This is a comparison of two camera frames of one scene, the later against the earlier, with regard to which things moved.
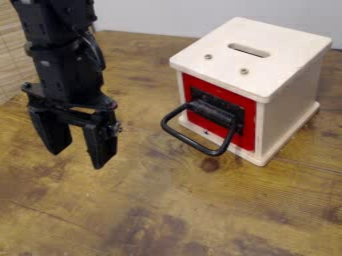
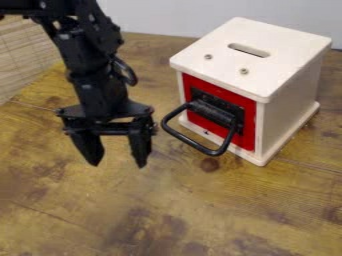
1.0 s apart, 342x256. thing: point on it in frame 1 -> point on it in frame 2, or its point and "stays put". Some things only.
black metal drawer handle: (210, 111) stays put
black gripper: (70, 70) -> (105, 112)
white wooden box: (256, 69) stays put
